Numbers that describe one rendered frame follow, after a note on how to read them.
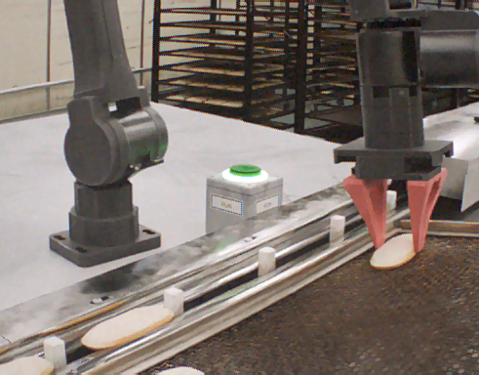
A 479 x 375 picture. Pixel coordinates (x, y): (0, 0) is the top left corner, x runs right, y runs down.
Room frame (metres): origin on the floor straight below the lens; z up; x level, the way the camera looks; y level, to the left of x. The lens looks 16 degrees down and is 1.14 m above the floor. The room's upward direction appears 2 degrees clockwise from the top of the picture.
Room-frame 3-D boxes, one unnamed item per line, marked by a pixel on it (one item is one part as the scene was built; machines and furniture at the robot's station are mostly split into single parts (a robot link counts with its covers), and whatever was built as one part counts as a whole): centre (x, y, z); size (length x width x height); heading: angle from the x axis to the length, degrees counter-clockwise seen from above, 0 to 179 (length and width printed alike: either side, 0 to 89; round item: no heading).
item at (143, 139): (0.82, 0.14, 0.94); 0.09 x 0.05 x 0.10; 59
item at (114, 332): (0.55, 0.09, 0.86); 0.10 x 0.04 x 0.01; 142
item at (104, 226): (0.82, 0.16, 0.86); 0.12 x 0.09 x 0.08; 135
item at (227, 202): (0.89, -0.01, 0.84); 0.08 x 0.08 x 0.11; 52
